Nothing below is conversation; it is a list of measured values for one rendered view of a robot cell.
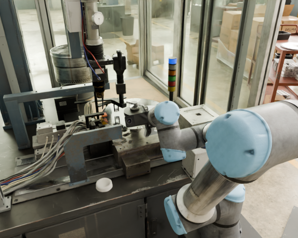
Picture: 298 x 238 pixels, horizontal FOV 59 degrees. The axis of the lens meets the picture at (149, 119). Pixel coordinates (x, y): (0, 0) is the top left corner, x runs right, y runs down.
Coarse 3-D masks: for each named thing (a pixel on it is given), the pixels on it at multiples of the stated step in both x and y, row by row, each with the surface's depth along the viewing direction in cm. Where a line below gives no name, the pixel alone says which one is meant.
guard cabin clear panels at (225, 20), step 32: (32, 0) 186; (128, 0) 210; (160, 0) 187; (192, 0) 149; (224, 0) 124; (256, 0) 106; (32, 32) 195; (64, 32) 203; (128, 32) 221; (160, 32) 197; (192, 32) 156; (224, 32) 128; (256, 32) 109; (32, 64) 205; (128, 64) 234; (160, 64) 208; (192, 64) 162; (224, 64) 133; (192, 96) 170; (224, 96) 138
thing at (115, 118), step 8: (112, 104) 141; (128, 104) 140; (144, 104) 140; (152, 104) 140; (104, 112) 133; (112, 112) 133; (120, 112) 132; (104, 120) 126; (112, 120) 125; (120, 120) 125; (128, 128) 119; (136, 128) 119
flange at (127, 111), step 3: (126, 108) 134; (132, 108) 131; (138, 108) 131; (126, 111) 131; (129, 111) 131; (132, 111) 131; (135, 111) 130; (138, 111) 131; (141, 111) 131; (126, 114) 129; (129, 114) 129; (132, 114) 128
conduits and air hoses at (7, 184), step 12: (84, 108) 139; (72, 132) 124; (60, 144) 120; (48, 156) 117; (60, 156) 116; (36, 168) 115; (48, 168) 112; (0, 180) 116; (12, 180) 115; (24, 180) 114
